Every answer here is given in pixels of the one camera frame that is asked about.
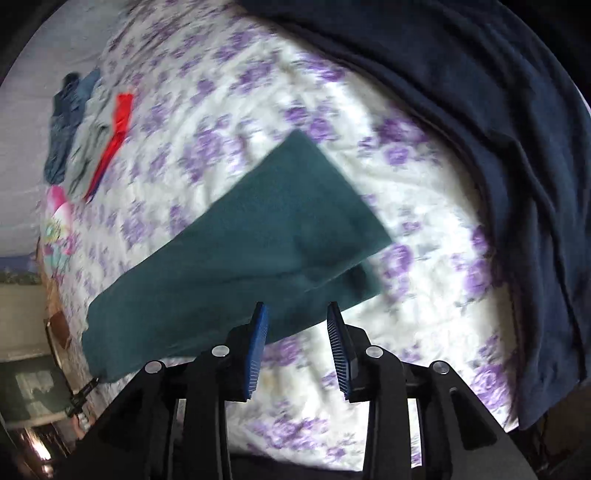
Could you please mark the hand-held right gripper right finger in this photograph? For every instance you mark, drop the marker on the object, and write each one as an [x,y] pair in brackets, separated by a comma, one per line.
[338,350]

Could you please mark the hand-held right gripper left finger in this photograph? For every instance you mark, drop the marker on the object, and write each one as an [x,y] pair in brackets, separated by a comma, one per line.
[257,350]

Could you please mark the red garment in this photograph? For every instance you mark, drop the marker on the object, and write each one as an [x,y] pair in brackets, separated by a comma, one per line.
[111,138]

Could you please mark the pink patterned cloth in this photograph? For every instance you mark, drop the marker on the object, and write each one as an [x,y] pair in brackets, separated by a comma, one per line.
[57,230]

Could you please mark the dark navy cloth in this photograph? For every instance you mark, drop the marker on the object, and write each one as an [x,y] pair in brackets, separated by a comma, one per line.
[485,138]

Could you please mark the dark green pants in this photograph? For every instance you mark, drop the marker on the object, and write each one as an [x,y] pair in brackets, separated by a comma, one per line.
[258,244]

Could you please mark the brown wooden chair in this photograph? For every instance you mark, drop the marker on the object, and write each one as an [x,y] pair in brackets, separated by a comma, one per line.
[57,330]

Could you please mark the blue denim garment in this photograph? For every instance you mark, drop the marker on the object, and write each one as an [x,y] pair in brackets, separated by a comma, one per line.
[64,129]

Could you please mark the floral purple white bedsheet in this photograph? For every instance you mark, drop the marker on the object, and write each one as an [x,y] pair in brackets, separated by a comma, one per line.
[286,138]

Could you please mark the grey green garment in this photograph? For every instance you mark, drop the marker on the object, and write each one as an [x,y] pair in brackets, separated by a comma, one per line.
[90,138]

